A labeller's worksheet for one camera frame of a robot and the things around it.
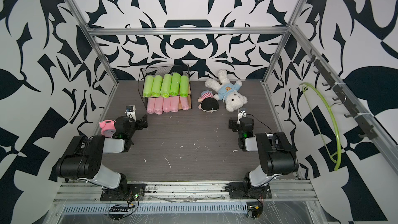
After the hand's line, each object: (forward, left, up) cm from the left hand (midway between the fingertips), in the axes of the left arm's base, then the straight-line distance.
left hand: (137, 112), depth 94 cm
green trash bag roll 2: (+9, -13, +13) cm, 20 cm away
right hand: (-3, -62, -2) cm, 62 cm away
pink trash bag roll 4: (+5, -22, -2) cm, 22 cm away
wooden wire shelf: (+37, -27, 0) cm, 46 cm away
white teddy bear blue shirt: (+14, -57, +1) cm, 58 cm away
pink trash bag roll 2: (+6, -12, -2) cm, 13 cm away
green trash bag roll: (+12, -8, +13) cm, 20 cm away
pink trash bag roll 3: (+7, -17, -2) cm, 18 cm away
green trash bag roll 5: (+8, -29, +13) cm, 33 cm away
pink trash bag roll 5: (+8, -28, -3) cm, 30 cm away
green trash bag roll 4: (+10, -24, +13) cm, 29 cm away
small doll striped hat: (+7, -43, -2) cm, 44 cm away
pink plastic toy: (-11, +12, +3) cm, 17 cm away
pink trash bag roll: (+6, -7, -2) cm, 9 cm away
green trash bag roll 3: (+8, -19, +14) cm, 25 cm away
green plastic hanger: (-39, -87, +18) cm, 97 cm away
